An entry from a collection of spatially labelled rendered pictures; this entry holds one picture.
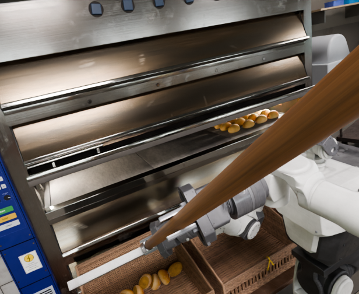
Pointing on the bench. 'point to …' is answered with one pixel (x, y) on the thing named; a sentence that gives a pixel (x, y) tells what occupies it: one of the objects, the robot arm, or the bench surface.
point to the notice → (30, 262)
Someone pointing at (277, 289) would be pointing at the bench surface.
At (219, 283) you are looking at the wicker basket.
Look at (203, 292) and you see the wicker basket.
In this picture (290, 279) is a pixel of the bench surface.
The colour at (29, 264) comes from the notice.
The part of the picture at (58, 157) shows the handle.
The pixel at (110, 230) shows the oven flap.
